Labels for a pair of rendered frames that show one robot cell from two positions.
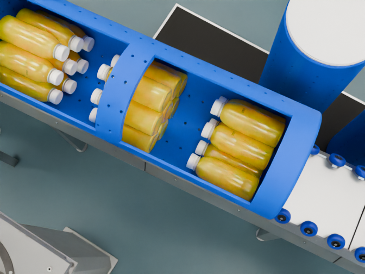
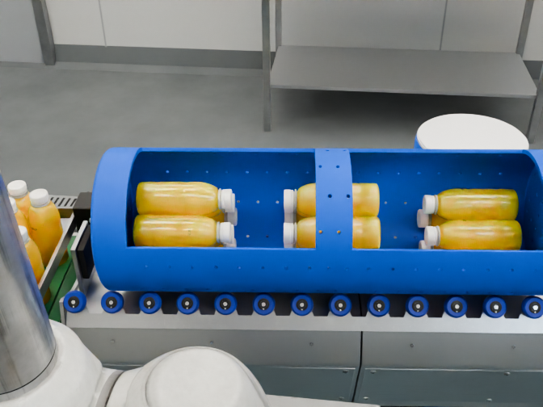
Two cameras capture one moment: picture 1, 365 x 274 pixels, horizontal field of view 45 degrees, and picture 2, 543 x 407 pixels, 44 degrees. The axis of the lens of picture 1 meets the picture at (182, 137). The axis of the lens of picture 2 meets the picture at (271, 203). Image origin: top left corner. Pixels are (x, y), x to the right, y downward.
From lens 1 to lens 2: 93 cm
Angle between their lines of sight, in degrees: 43
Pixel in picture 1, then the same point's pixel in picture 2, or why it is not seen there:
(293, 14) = (430, 144)
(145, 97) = (357, 195)
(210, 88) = (398, 215)
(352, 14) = (482, 132)
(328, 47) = not seen: hidden behind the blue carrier
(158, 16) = not seen: hidden behind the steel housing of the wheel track
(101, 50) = (246, 228)
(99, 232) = not seen: outside the picture
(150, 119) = (372, 220)
